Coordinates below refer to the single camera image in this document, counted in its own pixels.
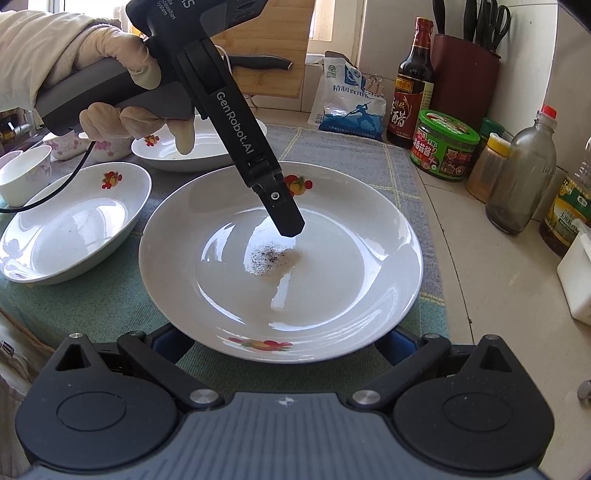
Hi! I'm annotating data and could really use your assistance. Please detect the white fruit-print deep plate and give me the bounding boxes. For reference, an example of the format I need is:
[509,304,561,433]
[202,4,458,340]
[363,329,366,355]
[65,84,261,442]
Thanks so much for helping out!
[130,113,270,174]

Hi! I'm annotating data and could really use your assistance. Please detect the large white fruit-print plate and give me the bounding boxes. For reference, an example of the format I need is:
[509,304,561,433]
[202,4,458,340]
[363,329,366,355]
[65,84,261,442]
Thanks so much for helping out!
[138,162,424,364]

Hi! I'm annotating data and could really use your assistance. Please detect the white bowl pink flowers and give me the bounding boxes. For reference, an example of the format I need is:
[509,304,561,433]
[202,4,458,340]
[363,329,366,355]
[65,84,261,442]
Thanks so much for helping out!
[88,138,133,163]

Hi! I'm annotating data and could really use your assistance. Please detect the white bowl pale floral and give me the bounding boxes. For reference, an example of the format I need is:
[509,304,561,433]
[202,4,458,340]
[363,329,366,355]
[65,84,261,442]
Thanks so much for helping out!
[0,145,52,207]

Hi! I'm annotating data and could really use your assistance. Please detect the white bowl pink floral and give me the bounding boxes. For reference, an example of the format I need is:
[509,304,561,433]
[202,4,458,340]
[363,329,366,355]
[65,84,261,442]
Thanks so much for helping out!
[42,131,90,161]

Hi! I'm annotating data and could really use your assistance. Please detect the forearm in beige sleeve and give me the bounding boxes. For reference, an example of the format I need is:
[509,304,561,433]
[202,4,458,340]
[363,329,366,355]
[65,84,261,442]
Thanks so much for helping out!
[1,10,109,112]

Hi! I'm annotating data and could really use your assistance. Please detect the left hand in beige glove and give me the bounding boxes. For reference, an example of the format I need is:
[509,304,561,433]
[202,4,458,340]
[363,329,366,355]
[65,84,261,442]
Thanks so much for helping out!
[73,25,198,156]

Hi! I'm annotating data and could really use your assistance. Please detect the bamboo cutting board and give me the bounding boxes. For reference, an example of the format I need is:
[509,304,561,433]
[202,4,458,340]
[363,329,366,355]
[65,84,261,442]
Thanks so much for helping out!
[212,0,315,99]

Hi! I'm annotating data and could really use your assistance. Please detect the white blue salt bag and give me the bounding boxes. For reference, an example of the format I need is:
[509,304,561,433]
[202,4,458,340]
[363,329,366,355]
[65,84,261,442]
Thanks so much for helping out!
[308,51,387,141]

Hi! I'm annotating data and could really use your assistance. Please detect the dark vinegar bottle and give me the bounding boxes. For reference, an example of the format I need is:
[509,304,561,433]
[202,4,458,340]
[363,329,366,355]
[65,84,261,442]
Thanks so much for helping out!
[387,17,435,148]

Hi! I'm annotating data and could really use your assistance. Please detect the green lidded sauce jar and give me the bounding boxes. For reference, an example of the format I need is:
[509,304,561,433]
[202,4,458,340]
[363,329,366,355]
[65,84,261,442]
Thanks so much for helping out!
[410,109,480,181]

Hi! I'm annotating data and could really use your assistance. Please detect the small yellow-lid spice jar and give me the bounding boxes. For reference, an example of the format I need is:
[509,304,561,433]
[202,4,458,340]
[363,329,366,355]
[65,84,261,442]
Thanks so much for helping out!
[467,133,511,203]

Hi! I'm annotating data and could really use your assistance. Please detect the white plastic box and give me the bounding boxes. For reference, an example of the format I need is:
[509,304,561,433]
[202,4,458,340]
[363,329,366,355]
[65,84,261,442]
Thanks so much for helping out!
[557,219,591,326]

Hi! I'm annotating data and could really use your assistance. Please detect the clear glass bottle red cap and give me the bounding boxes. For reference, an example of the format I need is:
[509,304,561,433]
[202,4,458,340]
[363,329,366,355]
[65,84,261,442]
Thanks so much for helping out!
[486,104,557,236]

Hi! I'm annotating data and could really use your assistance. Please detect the cooking oil bottle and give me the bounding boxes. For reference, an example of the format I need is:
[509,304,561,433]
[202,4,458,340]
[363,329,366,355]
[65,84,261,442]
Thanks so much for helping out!
[539,139,591,257]

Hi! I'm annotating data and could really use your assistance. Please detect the dark red knife block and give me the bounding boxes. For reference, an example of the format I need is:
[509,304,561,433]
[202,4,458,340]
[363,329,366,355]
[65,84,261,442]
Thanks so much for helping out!
[430,34,501,130]

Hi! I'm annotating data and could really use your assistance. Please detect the black-handled santoku knife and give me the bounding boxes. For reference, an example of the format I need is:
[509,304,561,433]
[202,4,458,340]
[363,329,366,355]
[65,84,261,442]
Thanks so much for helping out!
[228,55,294,71]

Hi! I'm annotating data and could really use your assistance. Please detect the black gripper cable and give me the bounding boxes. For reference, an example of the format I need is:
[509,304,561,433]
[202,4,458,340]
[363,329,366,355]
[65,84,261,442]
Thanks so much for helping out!
[0,140,98,214]

